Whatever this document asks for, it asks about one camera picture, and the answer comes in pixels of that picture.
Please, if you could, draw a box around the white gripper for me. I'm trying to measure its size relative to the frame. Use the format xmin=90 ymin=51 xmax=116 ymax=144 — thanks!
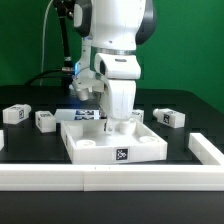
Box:
xmin=99 ymin=79 xmax=136 ymax=133

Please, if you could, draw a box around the white square tabletop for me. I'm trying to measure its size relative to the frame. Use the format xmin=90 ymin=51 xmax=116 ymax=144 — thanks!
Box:
xmin=61 ymin=119 xmax=167 ymax=165

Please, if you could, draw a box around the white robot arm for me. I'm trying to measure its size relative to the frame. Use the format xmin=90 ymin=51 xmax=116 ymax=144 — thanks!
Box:
xmin=72 ymin=0 xmax=157 ymax=134

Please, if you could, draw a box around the white marker sheet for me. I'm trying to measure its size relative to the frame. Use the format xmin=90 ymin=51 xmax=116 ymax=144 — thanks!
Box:
xmin=54 ymin=109 xmax=100 ymax=123

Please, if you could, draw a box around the black cable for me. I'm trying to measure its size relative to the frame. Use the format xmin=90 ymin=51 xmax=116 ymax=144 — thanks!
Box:
xmin=23 ymin=68 xmax=69 ymax=87

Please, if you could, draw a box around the white right fence wall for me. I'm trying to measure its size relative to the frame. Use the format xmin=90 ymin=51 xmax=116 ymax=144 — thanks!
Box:
xmin=188 ymin=133 xmax=224 ymax=167

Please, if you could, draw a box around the white fence wall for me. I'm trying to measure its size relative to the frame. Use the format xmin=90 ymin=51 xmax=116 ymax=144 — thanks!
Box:
xmin=0 ymin=164 xmax=224 ymax=191
xmin=188 ymin=133 xmax=224 ymax=167

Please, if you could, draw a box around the white front fence wall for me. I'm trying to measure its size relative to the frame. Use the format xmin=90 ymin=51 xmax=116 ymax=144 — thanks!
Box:
xmin=0 ymin=164 xmax=224 ymax=191

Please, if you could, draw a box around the white cable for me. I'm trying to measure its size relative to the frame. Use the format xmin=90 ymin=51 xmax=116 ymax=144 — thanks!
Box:
xmin=39 ymin=0 xmax=55 ymax=87

